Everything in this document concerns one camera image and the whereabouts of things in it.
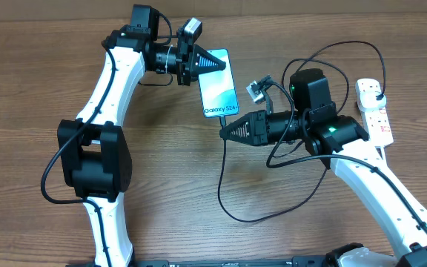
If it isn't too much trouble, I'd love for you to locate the Samsung Galaxy smartphone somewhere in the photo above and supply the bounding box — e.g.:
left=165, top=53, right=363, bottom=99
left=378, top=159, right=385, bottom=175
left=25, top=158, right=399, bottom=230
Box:
left=199, top=48, right=239, bottom=118

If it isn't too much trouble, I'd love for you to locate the black USB charging cable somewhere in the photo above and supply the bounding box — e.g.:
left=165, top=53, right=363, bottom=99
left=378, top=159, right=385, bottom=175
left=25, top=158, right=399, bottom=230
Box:
left=216, top=40, right=387, bottom=224

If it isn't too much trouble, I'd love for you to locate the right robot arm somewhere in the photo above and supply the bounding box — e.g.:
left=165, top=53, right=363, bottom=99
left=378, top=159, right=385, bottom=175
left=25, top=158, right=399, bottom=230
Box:
left=219, top=68, right=427, bottom=266

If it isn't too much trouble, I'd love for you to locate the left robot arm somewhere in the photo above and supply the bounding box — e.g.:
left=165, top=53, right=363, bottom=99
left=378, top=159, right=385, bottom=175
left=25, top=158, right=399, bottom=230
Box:
left=56, top=4, right=226, bottom=266

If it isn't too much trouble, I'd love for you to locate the white charger plug adapter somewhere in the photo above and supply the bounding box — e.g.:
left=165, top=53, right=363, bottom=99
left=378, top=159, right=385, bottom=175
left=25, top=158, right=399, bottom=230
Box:
left=357, top=91, right=387, bottom=112

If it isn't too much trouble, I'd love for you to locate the white power strip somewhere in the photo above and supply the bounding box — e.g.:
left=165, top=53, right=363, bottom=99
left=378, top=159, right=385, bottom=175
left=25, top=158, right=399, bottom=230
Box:
left=355, top=78, right=394, bottom=148

